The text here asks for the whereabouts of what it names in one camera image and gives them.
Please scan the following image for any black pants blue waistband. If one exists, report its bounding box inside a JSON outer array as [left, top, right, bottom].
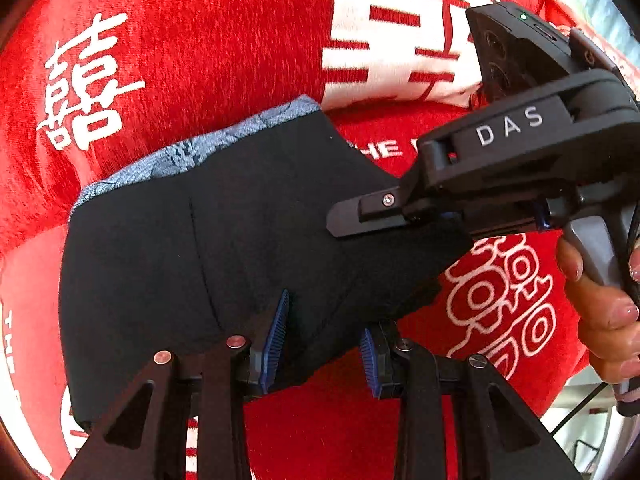
[[58, 96, 472, 429]]

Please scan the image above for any person's right hand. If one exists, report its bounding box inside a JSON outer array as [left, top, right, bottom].
[[556, 237, 639, 384]]

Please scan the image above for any red white character pillow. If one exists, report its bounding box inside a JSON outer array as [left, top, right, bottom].
[[321, 0, 542, 110]]

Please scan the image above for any red bedspread white lettering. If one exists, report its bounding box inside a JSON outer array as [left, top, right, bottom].
[[1, 0, 586, 479]]

